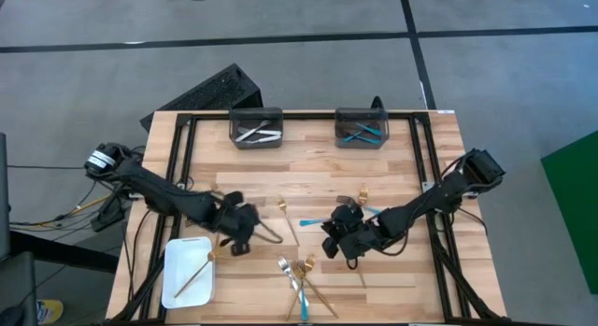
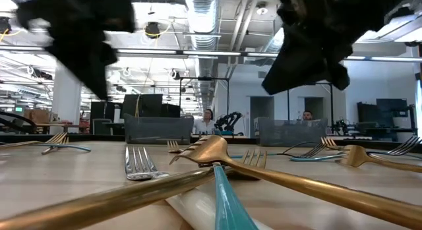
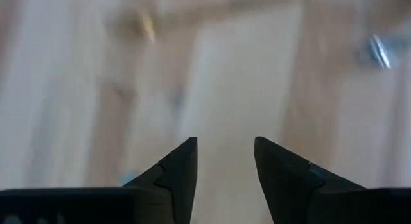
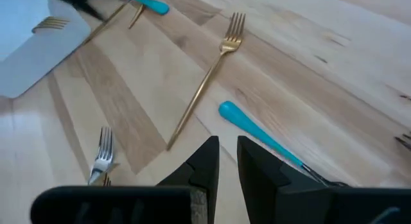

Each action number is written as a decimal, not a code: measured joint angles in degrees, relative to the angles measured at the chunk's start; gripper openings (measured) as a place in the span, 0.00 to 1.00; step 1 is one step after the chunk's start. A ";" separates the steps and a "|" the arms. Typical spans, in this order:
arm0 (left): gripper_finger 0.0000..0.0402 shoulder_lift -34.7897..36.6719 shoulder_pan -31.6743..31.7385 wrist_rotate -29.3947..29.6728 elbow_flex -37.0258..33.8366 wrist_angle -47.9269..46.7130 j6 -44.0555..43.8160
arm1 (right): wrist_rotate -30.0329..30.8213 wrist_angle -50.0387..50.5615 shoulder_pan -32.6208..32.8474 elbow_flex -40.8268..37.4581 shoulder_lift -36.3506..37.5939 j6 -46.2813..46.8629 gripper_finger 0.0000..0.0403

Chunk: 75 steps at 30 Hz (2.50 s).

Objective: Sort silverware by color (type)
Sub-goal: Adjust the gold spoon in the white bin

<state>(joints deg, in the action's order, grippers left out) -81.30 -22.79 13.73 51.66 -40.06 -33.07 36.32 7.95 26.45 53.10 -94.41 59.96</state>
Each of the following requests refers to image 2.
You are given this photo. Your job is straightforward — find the cardboard box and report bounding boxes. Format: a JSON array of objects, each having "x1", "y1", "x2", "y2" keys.
[{"x1": 23, "y1": 107, "x2": 51, "y2": 125}]

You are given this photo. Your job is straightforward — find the round ceiling light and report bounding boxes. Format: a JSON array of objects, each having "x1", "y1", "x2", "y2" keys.
[{"x1": 255, "y1": 1, "x2": 269, "y2": 16}]

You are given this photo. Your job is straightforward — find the teal-handled black fork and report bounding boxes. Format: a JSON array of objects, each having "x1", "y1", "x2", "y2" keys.
[
  {"x1": 229, "y1": 141, "x2": 328, "y2": 159},
  {"x1": 289, "y1": 135, "x2": 422, "y2": 163},
  {"x1": 212, "y1": 162, "x2": 260, "y2": 230},
  {"x1": 35, "y1": 142, "x2": 92, "y2": 154}
]

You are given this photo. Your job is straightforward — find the black aluminium table frame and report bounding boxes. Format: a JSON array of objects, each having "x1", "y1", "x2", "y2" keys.
[{"x1": 0, "y1": 133, "x2": 422, "y2": 154}]

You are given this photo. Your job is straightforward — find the silver ventilation duct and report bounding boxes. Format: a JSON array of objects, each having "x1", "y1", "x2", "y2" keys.
[{"x1": 183, "y1": 0, "x2": 221, "y2": 116}]

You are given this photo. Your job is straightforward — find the grey office chair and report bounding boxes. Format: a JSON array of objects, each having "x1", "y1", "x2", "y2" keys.
[{"x1": 92, "y1": 118, "x2": 113, "y2": 136}]

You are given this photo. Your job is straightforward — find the white column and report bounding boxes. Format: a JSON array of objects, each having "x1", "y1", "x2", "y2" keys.
[{"x1": 49, "y1": 57, "x2": 82, "y2": 136}]

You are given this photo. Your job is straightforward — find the desk with black monitors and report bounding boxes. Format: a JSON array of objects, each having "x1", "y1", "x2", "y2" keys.
[{"x1": 356, "y1": 98, "x2": 417, "y2": 142}]

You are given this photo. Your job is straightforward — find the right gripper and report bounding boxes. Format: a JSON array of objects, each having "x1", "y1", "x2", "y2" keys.
[{"x1": 262, "y1": 0, "x2": 383, "y2": 96}]

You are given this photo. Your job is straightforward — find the black bar with lights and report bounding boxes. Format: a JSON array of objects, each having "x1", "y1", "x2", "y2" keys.
[{"x1": 0, "y1": 45, "x2": 422, "y2": 63}]

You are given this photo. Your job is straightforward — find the black overhead camera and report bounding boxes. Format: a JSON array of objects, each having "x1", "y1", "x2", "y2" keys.
[{"x1": 144, "y1": 21, "x2": 162, "y2": 40}]

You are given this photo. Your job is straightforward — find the black monitors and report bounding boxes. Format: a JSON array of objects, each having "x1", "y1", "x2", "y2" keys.
[{"x1": 122, "y1": 93, "x2": 181, "y2": 119}]

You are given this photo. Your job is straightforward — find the gold fork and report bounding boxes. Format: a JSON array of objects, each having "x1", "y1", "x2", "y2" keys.
[
  {"x1": 0, "y1": 132, "x2": 68, "y2": 150},
  {"x1": 169, "y1": 134, "x2": 422, "y2": 230},
  {"x1": 41, "y1": 136, "x2": 69, "y2": 156},
  {"x1": 335, "y1": 144, "x2": 422, "y2": 174},
  {"x1": 0, "y1": 149, "x2": 268, "y2": 230},
  {"x1": 166, "y1": 140, "x2": 181, "y2": 154},
  {"x1": 320, "y1": 136, "x2": 344, "y2": 152}
]

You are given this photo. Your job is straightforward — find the black cabinet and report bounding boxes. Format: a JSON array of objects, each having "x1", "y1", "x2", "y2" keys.
[{"x1": 90, "y1": 100, "x2": 123, "y2": 136}]

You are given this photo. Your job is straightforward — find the grey plastic bin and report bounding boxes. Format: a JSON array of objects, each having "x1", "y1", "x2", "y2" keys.
[
  {"x1": 256, "y1": 117, "x2": 329, "y2": 148},
  {"x1": 123, "y1": 113, "x2": 195, "y2": 146}
]

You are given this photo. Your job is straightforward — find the red object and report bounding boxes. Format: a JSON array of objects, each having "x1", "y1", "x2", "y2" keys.
[{"x1": 78, "y1": 111, "x2": 90, "y2": 134}]

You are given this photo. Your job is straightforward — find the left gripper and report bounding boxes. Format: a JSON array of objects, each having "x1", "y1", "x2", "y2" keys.
[{"x1": 16, "y1": 0, "x2": 136, "y2": 101}]

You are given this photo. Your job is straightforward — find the black ceiling device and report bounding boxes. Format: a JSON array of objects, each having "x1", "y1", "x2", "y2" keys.
[{"x1": 0, "y1": 16, "x2": 11, "y2": 35}]

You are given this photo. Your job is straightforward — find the black stand frame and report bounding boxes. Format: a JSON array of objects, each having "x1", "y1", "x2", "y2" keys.
[
  {"x1": 179, "y1": 76, "x2": 231, "y2": 138},
  {"x1": 286, "y1": 90, "x2": 334, "y2": 123}
]

